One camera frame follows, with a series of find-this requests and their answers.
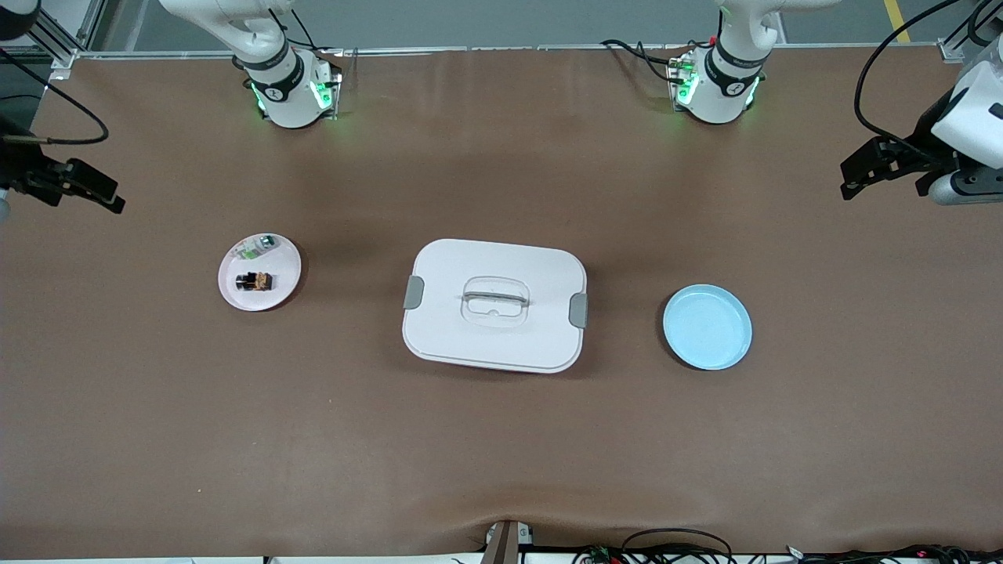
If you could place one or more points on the light blue round plate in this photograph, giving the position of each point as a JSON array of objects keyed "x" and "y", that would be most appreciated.
[{"x": 705, "y": 329}]

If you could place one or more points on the metal table edge bracket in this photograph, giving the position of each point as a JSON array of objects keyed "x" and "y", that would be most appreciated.
[{"x": 505, "y": 544}]

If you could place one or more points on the aluminium frame corner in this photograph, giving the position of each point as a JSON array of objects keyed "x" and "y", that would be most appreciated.
[
  {"x": 59, "y": 56},
  {"x": 950, "y": 51}
]

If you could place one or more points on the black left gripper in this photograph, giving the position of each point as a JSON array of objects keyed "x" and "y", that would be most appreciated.
[{"x": 930, "y": 135}]

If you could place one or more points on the white lidded storage box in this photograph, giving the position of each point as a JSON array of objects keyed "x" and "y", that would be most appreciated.
[{"x": 501, "y": 337}]

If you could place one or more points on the pink round plate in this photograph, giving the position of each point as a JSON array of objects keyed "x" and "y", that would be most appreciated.
[{"x": 274, "y": 298}]

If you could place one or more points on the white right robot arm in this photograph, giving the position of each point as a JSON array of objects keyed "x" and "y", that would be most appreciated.
[{"x": 286, "y": 94}]

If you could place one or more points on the orange and black switch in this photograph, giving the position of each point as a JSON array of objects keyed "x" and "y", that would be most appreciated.
[{"x": 255, "y": 281}]

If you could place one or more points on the green and white switch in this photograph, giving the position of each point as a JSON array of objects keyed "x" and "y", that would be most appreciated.
[{"x": 251, "y": 252}]

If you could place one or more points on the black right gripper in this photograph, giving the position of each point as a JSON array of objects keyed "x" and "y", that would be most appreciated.
[{"x": 17, "y": 168}]

